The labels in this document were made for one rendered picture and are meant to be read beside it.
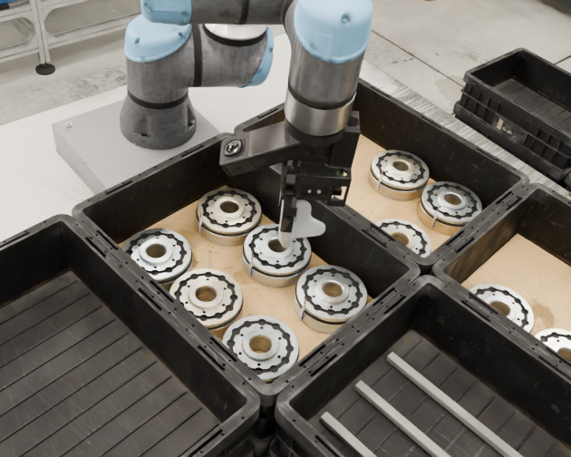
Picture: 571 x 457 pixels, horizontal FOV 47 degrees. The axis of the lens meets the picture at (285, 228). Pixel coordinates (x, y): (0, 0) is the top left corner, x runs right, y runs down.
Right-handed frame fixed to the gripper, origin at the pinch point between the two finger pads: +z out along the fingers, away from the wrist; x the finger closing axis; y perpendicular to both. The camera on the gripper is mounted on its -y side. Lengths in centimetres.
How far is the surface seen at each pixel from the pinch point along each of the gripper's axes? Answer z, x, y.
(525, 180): 3.3, 15.3, 39.0
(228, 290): 7.5, -6.6, -6.5
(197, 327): -0.7, -17.4, -9.8
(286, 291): 11.1, -3.7, 1.9
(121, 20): 104, 190, -64
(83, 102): 31, 55, -42
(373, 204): 13.6, 16.7, 16.7
